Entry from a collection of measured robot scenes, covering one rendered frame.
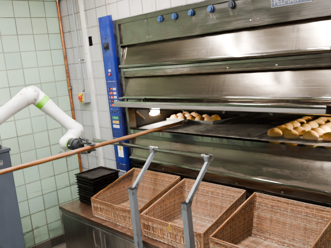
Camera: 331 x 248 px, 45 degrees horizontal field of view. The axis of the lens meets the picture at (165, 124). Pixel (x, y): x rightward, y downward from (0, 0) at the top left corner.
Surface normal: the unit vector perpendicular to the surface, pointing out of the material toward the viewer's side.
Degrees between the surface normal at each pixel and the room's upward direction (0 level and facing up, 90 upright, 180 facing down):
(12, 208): 90
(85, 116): 90
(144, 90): 70
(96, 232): 90
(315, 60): 90
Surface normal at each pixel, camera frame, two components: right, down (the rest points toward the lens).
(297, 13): -0.72, 0.18
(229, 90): -0.71, -0.16
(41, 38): 0.69, 0.05
